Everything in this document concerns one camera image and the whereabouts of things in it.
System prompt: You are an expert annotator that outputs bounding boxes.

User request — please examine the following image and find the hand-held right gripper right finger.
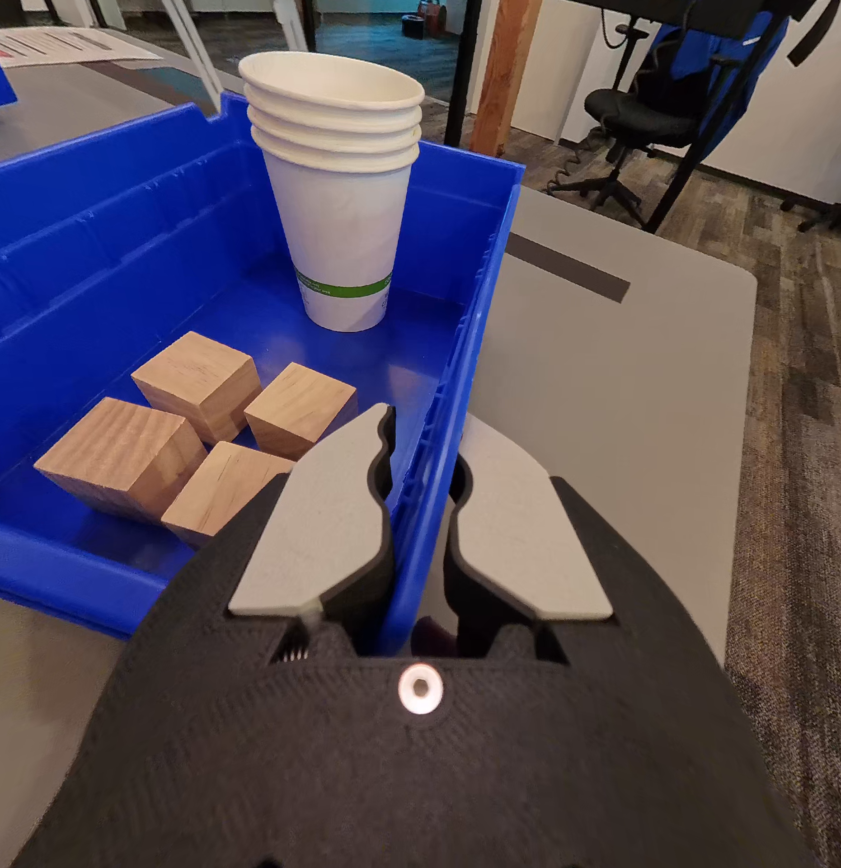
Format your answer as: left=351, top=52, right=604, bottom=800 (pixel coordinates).
left=442, top=415, right=615, bottom=653

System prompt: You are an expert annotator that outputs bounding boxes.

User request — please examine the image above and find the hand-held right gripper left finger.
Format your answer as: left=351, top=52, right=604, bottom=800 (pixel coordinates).
left=227, top=403, right=397, bottom=653

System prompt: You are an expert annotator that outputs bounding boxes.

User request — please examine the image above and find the wooden cube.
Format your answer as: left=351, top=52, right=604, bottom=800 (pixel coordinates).
left=34, top=396, right=209, bottom=528
left=244, top=361, right=359, bottom=463
left=160, top=441, right=297, bottom=552
left=131, top=331, right=263, bottom=446

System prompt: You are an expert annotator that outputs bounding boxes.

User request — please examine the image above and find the black standing desk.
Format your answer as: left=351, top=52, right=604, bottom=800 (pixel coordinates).
left=444, top=0, right=841, bottom=233

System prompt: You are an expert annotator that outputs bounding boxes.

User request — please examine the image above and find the black office chair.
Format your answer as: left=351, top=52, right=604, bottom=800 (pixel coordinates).
left=548, top=14, right=741, bottom=233

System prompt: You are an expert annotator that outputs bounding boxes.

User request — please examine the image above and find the blue jacket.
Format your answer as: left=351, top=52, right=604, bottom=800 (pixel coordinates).
left=637, top=14, right=790, bottom=174

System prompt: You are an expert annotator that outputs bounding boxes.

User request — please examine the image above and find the red bag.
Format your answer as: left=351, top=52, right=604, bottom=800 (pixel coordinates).
left=402, top=0, right=450, bottom=40

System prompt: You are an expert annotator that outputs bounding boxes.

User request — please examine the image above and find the printed paper sheet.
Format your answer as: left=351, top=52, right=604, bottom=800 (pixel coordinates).
left=0, top=26, right=162, bottom=70

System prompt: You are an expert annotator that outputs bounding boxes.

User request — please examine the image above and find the black coiled cable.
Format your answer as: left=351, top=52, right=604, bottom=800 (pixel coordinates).
left=548, top=129, right=601, bottom=198

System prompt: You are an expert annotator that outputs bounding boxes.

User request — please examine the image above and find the wooden post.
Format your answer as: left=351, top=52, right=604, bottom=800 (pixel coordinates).
left=470, top=0, right=545, bottom=158

